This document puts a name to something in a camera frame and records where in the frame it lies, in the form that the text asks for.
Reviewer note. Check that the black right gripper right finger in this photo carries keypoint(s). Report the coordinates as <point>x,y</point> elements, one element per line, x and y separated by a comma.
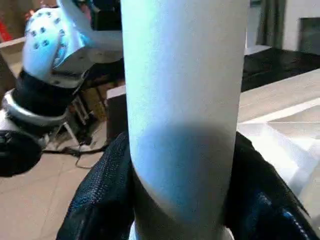
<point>265,210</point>

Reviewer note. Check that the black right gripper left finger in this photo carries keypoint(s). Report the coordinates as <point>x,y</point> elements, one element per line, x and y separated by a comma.
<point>102,205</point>

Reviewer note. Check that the white plastic table top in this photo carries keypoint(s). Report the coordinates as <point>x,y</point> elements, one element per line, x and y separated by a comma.
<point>285,140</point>

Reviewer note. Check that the white plastic table leg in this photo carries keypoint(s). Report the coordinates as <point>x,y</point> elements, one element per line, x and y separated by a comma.
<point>185,100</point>

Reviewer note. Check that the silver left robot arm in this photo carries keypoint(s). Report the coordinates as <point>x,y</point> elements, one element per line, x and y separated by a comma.
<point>50,45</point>

